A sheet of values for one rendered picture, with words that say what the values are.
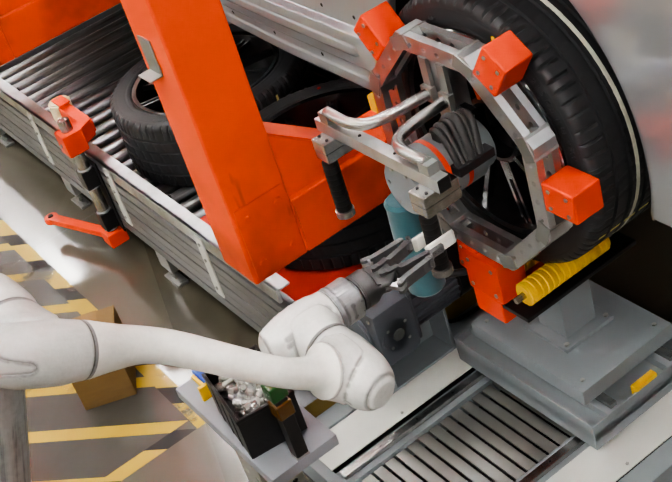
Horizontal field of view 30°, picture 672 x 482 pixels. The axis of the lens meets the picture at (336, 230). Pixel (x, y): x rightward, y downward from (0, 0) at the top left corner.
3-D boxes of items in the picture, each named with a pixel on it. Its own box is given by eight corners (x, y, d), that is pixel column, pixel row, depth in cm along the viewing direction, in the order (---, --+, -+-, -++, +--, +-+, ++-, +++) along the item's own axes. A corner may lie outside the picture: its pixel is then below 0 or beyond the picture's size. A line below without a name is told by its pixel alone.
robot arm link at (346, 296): (350, 338, 238) (375, 321, 240) (338, 302, 232) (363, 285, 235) (323, 319, 244) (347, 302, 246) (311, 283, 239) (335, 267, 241)
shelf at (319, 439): (340, 443, 268) (336, 434, 266) (276, 490, 262) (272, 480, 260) (237, 358, 300) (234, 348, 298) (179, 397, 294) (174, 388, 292)
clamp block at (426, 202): (463, 197, 244) (458, 174, 241) (428, 220, 241) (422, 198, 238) (447, 188, 248) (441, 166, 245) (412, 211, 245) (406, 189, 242)
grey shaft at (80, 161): (131, 242, 423) (76, 119, 395) (118, 251, 421) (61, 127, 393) (120, 233, 430) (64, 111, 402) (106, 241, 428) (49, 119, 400)
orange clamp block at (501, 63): (522, 80, 244) (534, 53, 236) (493, 99, 241) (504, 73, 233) (499, 55, 246) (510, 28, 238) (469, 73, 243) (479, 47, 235)
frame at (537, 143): (586, 285, 264) (543, 63, 233) (563, 302, 261) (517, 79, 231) (426, 199, 304) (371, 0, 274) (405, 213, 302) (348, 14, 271)
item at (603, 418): (703, 368, 304) (699, 338, 299) (597, 453, 292) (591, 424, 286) (559, 289, 342) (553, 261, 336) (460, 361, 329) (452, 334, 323)
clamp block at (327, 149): (362, 144, 270) (356, 124, 267) (329, 165, 267) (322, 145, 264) (348, 137, 274) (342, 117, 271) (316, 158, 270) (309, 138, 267)
